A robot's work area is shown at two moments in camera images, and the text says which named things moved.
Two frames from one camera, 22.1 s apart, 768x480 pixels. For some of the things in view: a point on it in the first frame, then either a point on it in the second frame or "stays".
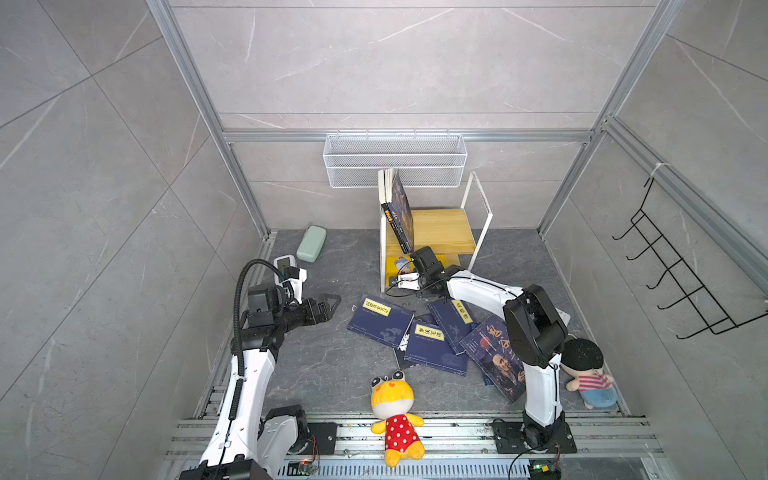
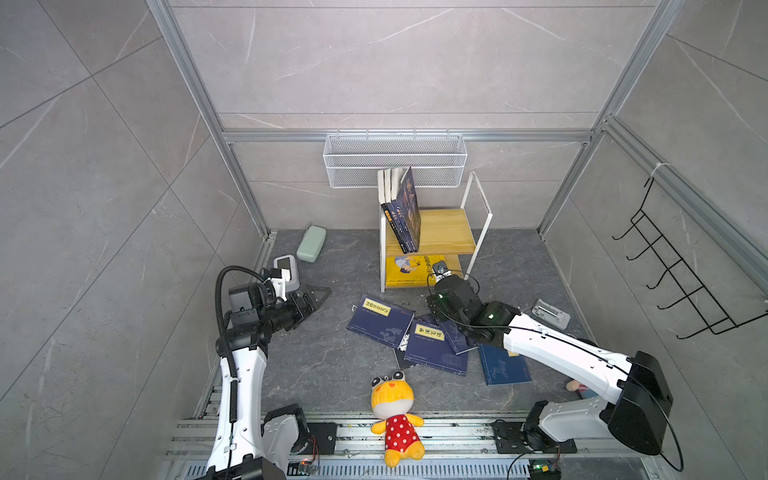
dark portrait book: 491,345 -> 407,204
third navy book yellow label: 427,345 stays
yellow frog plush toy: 392,398 stays
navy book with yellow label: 380,321 stays
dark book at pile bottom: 400,357 stays
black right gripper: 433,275 -> 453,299
